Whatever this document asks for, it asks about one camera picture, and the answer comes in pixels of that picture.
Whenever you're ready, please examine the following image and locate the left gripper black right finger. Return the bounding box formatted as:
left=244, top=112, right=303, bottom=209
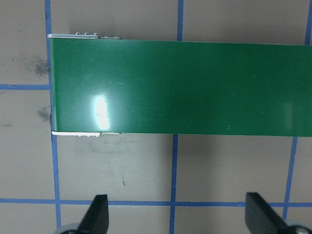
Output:
left=245, top=192, right=290, bottom=234

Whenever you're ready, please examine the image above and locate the green conveyor belt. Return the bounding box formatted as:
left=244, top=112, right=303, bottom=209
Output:
left=48, top=34, right=312, bottom=137

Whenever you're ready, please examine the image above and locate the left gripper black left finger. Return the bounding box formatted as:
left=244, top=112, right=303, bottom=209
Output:
left=78, top=195, right=109, bottom=234

